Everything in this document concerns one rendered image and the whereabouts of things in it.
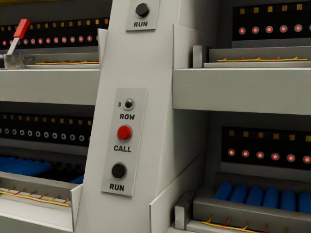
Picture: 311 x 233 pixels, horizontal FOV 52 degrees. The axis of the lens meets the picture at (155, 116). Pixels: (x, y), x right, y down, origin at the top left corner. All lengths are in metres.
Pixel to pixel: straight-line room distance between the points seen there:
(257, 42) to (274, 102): 0.21
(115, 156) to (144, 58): 0.12
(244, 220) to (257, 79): 0.16
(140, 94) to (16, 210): 0.23
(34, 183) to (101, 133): 0.15
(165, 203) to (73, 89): 0.19
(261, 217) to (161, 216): 0.11
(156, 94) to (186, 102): 0.04
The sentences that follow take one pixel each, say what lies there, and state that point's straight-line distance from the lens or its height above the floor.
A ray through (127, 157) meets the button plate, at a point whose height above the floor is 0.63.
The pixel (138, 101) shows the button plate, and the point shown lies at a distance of 0.37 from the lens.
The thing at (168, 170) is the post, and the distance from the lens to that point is 0.38.
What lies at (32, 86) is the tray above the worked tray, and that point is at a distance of 0.48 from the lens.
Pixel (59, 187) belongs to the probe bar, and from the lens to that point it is 0.47.
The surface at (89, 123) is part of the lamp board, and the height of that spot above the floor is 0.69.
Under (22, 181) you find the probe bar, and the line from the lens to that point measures 0.51.
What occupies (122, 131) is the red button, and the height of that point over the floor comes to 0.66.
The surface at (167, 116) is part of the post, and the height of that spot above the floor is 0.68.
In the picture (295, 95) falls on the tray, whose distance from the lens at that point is 0.35.
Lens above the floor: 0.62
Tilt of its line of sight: 10 degrees up
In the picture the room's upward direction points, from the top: 7 degrees clockwise
